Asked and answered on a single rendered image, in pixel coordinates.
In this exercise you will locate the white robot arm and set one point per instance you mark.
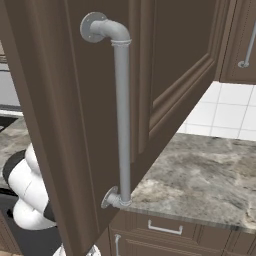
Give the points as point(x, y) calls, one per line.
point(28, 186)

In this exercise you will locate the dark brown cabinet door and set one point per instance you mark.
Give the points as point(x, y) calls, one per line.
point(66, 110)

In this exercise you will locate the brown base cabinet door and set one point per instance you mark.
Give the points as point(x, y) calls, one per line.
point(245, 246)
point(166, 245)

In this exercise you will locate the brown drawer front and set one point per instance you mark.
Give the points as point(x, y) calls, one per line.
point(160, 224)

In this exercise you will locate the black hob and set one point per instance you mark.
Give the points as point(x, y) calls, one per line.
point(5, 121)

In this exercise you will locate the brown wall cabinet door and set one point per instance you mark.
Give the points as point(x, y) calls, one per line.
point(237, 40)

